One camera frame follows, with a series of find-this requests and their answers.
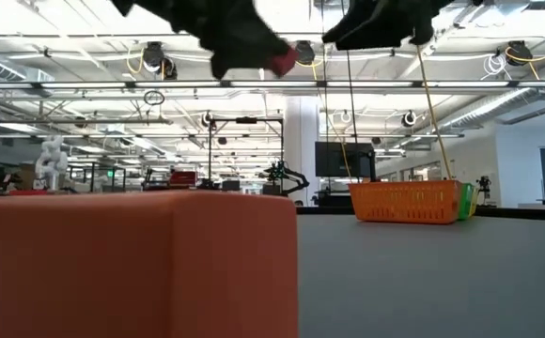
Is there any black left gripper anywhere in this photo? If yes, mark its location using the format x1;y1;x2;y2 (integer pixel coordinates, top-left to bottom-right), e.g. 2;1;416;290
110;0;293;81

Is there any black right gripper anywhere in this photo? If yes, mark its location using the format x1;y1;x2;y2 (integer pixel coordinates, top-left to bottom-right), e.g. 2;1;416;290
320;0;458;53

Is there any red cube block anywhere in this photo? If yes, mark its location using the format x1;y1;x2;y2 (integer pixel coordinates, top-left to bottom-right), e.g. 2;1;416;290
270;45;301;79

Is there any white building column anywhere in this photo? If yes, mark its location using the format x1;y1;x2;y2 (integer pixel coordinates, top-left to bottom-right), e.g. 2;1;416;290
284;96;321;207

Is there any black monitor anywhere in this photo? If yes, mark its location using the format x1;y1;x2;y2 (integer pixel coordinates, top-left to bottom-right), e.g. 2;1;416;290
314;141;376;179

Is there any red box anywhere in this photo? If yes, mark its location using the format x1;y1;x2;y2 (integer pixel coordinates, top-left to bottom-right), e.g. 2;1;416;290
168;170;197;185

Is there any orange plastic basket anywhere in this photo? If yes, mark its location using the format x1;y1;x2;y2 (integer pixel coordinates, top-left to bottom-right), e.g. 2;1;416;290
347;180;464;225

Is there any green plastic basket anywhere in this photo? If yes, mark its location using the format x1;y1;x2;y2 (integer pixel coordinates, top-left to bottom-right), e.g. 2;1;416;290
458;182;475;221

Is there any yellow plastic basket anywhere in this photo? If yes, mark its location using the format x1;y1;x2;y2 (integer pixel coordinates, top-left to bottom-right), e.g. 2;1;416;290
468;186;481;218

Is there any brown cardboard box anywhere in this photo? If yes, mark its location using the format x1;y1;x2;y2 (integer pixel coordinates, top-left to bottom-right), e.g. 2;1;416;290
17;162;38;192

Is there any orange-red rectangular block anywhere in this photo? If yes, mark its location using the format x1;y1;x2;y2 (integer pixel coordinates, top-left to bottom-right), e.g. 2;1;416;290
0;190;300;338

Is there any black metal frame rig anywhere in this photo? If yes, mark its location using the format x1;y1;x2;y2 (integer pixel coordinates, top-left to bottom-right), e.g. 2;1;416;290
208;116;285;193

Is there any thin black cable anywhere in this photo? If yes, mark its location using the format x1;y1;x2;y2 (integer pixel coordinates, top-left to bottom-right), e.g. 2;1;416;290
319;0;331;192

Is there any yellow cable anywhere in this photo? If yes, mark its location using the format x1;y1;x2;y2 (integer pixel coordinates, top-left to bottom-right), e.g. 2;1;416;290
414;42;454;182

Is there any black wire ring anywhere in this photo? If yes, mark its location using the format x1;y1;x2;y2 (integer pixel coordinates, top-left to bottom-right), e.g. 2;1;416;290
143;90;166;107

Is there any white coiled cable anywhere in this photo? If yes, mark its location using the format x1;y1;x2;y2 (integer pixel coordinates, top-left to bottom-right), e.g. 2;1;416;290
481;52;507;81

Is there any black camera on tripod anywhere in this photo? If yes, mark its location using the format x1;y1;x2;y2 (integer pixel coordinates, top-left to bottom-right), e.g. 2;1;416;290
475;176;492;207

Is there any black shelf frame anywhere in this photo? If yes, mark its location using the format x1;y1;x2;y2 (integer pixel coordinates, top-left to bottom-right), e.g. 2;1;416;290
68;162;128;190

